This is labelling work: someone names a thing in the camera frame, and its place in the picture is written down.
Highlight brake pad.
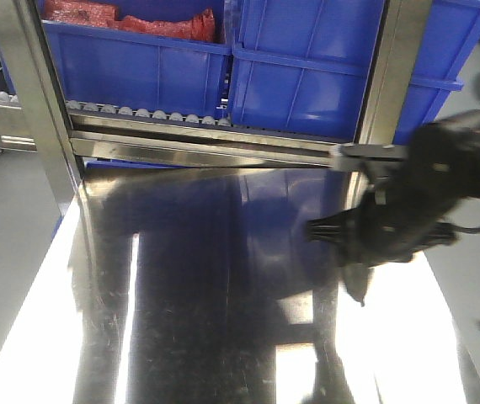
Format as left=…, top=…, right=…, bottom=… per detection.
left=340, top=263, right=374, bottom=307

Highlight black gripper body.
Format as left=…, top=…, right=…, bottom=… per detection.
left=306, top=144, right=459, bottom=268

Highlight stainless steel rack frame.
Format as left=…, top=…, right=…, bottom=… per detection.
left=0, top=0, right=430, bottom=203

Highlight large blue bin left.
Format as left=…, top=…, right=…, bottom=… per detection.
left=0, top=1, right=232, bottom=116

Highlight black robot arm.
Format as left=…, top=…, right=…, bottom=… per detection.
left=306, top=110, right=480, bottom=268

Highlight red plastic bags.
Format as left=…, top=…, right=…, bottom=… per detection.
left=42, top=1, right=216, bottom=43

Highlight large blue bin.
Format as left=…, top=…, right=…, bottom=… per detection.
left=228, top=1, right=480, bottom=144
left=0, top=1, right=232, bottom=116

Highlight large blue bin right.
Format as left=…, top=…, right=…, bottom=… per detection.
left=228, top=1, right=480, bottom=144

